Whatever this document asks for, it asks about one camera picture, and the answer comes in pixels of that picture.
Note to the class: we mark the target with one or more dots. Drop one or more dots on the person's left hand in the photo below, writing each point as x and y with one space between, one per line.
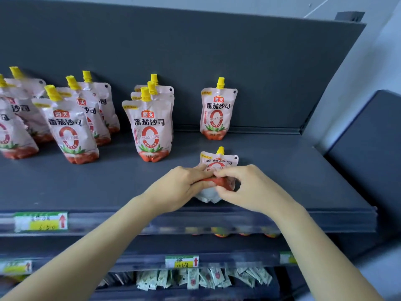
175 188

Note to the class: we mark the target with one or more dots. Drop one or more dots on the person's right hand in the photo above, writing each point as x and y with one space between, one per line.
260 191

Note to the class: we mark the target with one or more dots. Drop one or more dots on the person's right forearm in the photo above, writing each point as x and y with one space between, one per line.
322 260

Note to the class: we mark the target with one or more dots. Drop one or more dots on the person's left forearm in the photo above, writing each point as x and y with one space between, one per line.
87 257

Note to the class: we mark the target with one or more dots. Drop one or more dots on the row of yellow lid jars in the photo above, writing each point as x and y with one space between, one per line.
221 233

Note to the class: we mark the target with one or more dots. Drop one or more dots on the yellow green price tag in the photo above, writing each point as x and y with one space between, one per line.
15 268
40 222
181 262
288 257

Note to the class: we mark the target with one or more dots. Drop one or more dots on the pile of green white packets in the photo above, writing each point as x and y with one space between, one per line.
192 279

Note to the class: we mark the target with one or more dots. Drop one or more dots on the grey metal rack panel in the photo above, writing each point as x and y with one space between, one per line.
369 153

